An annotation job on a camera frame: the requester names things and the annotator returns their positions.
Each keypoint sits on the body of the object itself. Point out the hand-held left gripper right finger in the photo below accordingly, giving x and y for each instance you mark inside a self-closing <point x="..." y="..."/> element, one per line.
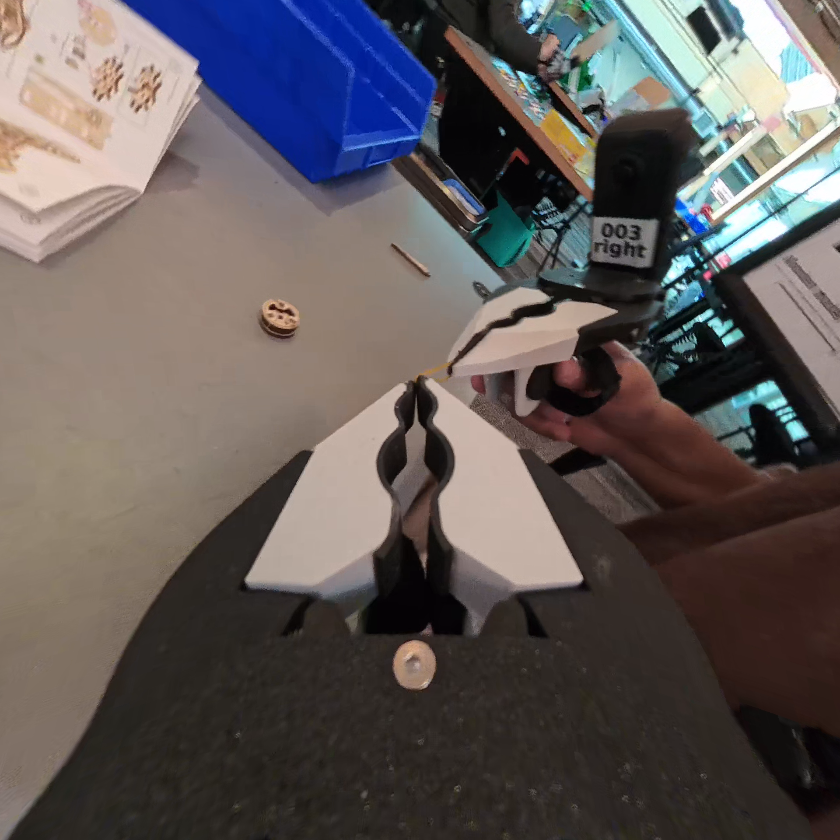
<point x="505" y="518"/>

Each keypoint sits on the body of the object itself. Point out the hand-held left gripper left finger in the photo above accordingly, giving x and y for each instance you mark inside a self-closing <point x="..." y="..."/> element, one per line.
<point x="328" y="518"/>

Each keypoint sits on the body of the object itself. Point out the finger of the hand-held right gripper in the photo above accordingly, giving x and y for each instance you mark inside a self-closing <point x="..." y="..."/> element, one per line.
<point x="508" y="305"/>
<point x="531" y="344"/>

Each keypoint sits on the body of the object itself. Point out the yellow rubber band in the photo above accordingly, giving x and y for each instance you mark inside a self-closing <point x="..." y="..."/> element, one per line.
<point x="436" y="375"/>

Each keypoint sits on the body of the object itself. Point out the small wooden gear wheel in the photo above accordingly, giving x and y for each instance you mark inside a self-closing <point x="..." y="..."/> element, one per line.
<point x="280" y="319"/>

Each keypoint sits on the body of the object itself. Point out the person's right forearm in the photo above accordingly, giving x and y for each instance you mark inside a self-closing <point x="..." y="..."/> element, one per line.
<point x="722" y="459"/>

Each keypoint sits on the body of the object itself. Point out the grey desk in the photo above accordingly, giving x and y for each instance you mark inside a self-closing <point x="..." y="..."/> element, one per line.
<point x="164" y="426"/>

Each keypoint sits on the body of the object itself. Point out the person's right hand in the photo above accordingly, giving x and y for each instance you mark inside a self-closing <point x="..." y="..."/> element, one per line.
<point x="636" y="407"/>

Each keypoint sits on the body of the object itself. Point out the green plastic bin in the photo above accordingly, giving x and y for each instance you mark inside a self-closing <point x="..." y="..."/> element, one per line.
<point x="505" y="233"/>

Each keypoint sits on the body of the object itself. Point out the short wooden stick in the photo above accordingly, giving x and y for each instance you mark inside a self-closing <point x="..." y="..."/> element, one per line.
<point x="410" y="260"/>

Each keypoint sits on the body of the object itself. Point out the wooden background table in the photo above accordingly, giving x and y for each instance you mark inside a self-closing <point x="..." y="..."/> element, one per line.
<point x="525" y="111"/>

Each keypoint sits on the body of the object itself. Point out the stack of black trays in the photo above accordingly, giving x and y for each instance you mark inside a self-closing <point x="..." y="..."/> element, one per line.
<point x="443" y="190"/>

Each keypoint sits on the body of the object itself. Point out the white cabinet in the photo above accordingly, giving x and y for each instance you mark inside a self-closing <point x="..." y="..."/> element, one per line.
<point x="797" y="302"/>

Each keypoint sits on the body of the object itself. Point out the blue plastic bin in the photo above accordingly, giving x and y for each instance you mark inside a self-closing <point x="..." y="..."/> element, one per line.
<point x="295" y="72"/>

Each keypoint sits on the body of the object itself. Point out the stack of instruction booklets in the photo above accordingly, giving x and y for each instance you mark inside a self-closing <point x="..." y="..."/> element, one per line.
<point x="79" y="118"/>

